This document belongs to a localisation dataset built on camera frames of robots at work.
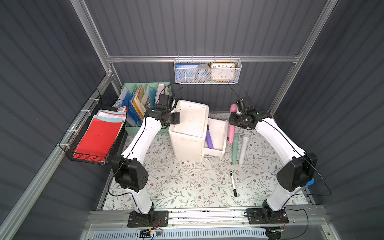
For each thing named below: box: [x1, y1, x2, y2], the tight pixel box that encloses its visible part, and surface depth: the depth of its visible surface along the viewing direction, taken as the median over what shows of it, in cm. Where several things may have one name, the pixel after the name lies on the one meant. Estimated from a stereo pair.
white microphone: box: [239, 134, 250, 166], surface depth 99 cm
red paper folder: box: [73, 109, 127, 161], surface depth 76 cm
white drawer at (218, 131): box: [203, 118, 229, 161], surface depth 98 cm
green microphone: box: [232, 133, 239, 166], surface depth 98 cm
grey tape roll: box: [195, 63, 211, 82], surface depth 89 cm
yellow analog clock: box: [210, 62, 236, 82], surface depth 90 cm
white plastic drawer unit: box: [168, 99, 209, 163], surface depth 85 cm
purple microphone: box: [206, 124, 214, 149], surface depth 93 cm
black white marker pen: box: [230, 171, 238, 198], surface depth 84 cm
